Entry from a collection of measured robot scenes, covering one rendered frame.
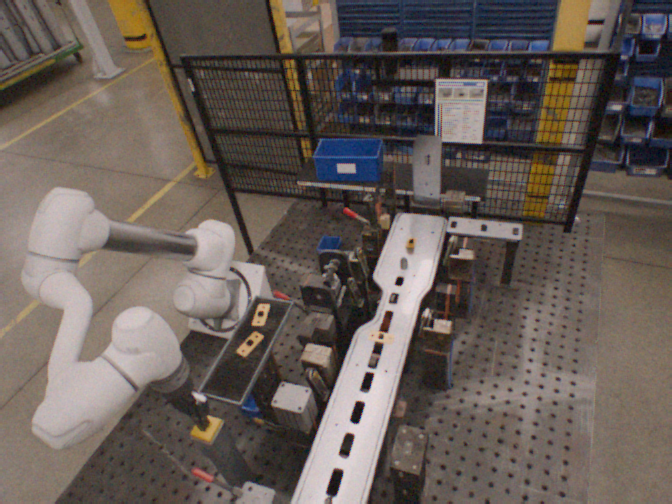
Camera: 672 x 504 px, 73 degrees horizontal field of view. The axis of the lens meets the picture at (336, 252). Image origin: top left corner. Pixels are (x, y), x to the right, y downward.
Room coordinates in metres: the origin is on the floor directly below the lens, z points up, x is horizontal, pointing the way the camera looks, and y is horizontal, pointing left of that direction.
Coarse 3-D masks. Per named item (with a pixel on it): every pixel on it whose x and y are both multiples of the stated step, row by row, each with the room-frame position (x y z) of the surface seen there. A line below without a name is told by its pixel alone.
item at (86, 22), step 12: (72, 0) 7.33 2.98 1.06; (84, 0) 7.43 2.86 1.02; (84, 12) 7.35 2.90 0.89; (84, 24) 7.33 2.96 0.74; (84, 36) 7.35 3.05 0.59; (96, 36) 7.37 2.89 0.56; (96, 48) 7.32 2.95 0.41; (96, 60) 7.38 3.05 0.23; (108, 60) 7.38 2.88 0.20; (108, 72) 7.31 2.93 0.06; (120, 72) 7.36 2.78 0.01
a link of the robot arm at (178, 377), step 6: (180, 366) 0.60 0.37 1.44; (186, 366) 0.62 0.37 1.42; (174, 372) 0.59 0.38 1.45; (180, 372) 0.60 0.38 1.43; (186, 372) 0.61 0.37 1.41; (168, 378) 0.58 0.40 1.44; (174, 378) 0.58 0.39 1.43; (180, 378) 0.59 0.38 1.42; (186, 378) 0.60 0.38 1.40; (150, 384) 0.58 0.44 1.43; (156, 384) 0.57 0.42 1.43; (162, 384) 0.57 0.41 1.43; (168, 384) 0.58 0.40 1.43; (174, 384) 0.58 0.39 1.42; (180, 384) 0.59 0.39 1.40; (156, 390) 0.58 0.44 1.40; (162, 390) 0.58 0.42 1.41; (168, 390) 0.57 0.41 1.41
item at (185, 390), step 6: (192, 378) 0.63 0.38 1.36; (186, 384) 0.60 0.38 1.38; (192, 384) 0.61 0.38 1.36; (174, 390) 0.58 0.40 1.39; (180, 390) 0.59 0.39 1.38; (186, 390) 0.59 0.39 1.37; (192, 390) 0.60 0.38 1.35; (168, 396) 0.58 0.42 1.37; (174, 396) 0.58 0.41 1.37; (180, 396) 0.58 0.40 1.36; (186, 396) 0.60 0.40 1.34; (192, 396) 0.59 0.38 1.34
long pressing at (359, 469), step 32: (416, 224) 1.45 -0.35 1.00; (384, 256) 1.29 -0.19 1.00; (416, 256) 1.26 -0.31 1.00; (384, 288) 1.13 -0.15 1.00; (416, 288) 1.10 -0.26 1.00; (352, 352) 0.88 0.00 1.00; (384, 352) 0.86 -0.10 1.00; (352, 384) 0.76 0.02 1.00; (384, 384) 0.74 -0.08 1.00; (384, 416) 0.64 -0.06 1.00; (320, 448) 0.58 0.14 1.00; (352, 448) 0.56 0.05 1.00; (320, 480) 0.50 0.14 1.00; (352, 480) 0.48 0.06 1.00
